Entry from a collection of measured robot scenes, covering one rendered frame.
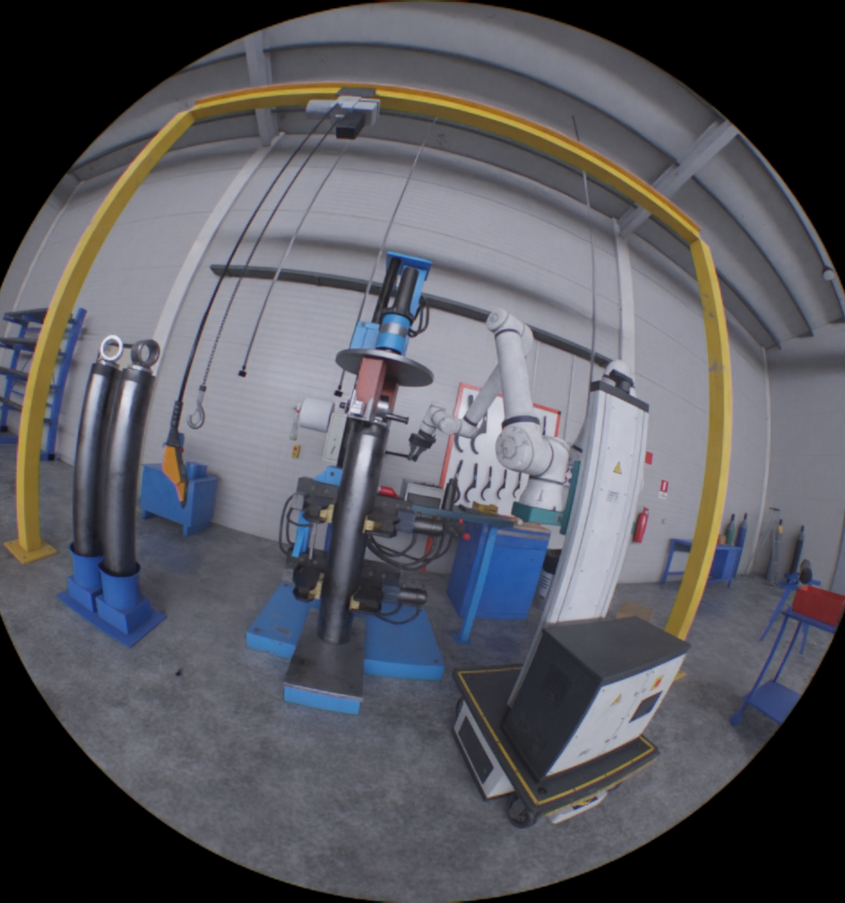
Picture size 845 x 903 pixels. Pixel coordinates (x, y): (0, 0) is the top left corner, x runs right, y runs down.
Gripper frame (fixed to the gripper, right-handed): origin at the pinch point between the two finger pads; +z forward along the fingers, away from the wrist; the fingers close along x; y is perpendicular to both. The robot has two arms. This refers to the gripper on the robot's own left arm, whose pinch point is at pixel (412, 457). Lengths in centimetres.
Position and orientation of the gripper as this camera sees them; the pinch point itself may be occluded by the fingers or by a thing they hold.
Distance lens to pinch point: 177.3
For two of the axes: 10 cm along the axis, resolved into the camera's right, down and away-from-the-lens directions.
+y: -4.4, -5.0, 7.5
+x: -7.9, -1.9, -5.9
